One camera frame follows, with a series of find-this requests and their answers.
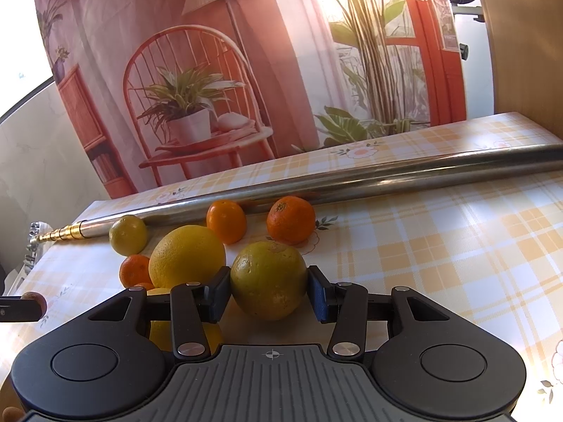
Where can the orange tangerine with stem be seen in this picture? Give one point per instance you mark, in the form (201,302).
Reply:
(291,220)

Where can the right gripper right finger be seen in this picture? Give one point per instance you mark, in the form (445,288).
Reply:
(349,307)

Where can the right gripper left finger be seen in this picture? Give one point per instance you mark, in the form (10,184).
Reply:
(218,294)

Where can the person's left hand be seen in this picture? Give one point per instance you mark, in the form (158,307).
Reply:
(37,304)

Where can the small orange tangerine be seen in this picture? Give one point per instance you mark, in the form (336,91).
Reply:
(227,220)

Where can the checked floral tablecloth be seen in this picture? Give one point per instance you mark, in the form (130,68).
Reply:
(491,252)

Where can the large yellow grapefruit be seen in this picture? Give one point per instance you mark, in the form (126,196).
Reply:
(188,254)

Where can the wooden board panel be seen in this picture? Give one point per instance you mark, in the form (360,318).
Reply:
(525,39)

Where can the telescopic metal pole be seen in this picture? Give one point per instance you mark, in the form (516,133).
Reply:
(413,175)

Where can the small green-yellow lime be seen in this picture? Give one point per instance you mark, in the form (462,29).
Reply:
(128,236)

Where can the greenish yellow large orange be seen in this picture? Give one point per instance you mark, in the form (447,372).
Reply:
(268,280)

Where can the printed room backdrop cloth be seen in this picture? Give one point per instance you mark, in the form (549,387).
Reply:
(160,91)

